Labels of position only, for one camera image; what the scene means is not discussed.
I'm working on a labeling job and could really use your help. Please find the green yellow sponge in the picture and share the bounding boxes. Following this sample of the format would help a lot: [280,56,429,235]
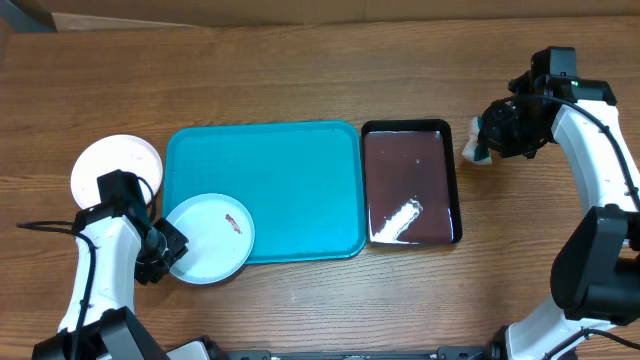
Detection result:
[462,116,492,165]

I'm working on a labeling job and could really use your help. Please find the light blue plate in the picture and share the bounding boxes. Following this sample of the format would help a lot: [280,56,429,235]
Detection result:
[166,193,255,285]

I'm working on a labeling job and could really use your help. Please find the white plate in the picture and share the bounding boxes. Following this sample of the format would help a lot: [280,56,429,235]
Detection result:
[70,134,163,209]

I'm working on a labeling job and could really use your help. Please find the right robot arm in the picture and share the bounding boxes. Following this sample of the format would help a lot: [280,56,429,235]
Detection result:
[463,47,639,359]

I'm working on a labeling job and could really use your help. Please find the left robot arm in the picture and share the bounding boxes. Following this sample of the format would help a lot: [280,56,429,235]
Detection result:
[29,170,220,360]

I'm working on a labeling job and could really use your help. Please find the black water tray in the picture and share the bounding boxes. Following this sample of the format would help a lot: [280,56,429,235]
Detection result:
[361,119,463,246]

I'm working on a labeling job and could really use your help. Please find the blue plastic tray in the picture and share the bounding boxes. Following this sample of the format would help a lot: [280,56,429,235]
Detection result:
[163,121,366,264]

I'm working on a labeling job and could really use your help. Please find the cardboard backdrop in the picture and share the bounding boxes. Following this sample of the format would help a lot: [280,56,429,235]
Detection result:
[1,0,639,31]

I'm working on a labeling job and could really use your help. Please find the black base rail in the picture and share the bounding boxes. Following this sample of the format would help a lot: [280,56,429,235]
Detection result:
[223,346,500,360]

